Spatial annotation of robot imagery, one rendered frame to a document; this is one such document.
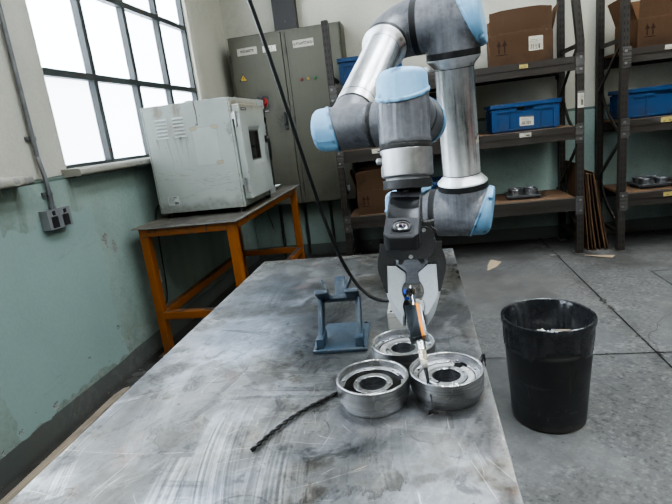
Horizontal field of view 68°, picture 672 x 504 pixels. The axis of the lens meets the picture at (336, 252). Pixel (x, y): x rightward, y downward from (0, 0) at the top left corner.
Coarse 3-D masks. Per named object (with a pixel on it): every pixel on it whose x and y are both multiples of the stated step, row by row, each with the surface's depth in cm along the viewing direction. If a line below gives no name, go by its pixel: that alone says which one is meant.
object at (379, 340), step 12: (384, 336) 87; (396, 336) 87; (408, 336) 87; (432, 336) 83; (372, 348) 82; (396, 348) 85; (408, 348) 85; (432, 348) 80; (396, 360) 78; (408, 360) 78; (408, 372) 79
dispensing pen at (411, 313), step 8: (408, 288) 75; (408, 296) 75; (408, 312) 71; (416, 312) 71; (408, 320) 71; (416, 320) 71; (408, 328) 71; (416, 328) 70; (416, 336) 70; (416, 344) 71; (424, 344) 71; (424, 352) 70; (424, 360) 70; (424, 368) 70
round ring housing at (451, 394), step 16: (448, 352) 77; (416, 368) 75; (480, 368) 72; (416, 384) 70; (432, 384) 68; (448, 384) 70; (464, 384) 67; (480, 384) 69; (432, 400) 68; (448, 400) 68; (464, 400) 68
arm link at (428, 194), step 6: (426, 192) 121; (432, 192) 120; (426, 198) 120; (432, 198) 119; (426, 204) 119; (432, 204) 118; (426, 210) 119; (432, 210) 118; (426, 216) 119; (432, 216) 118
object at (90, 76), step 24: (72, 0) 262; (96, 0) 285; (120, 0) 302; (120, 24) 305; (168, 24) 360; (48, 72) 238; (72, 72) 255; (168, 72) 355; (192, 72) 393; (96, 96) 274; (168, 96) 357; (192, 96) 398; (96, 120) 277; (144, 144) 322; (72, 168) 241; (96, 168) 247; (120, 168) 267
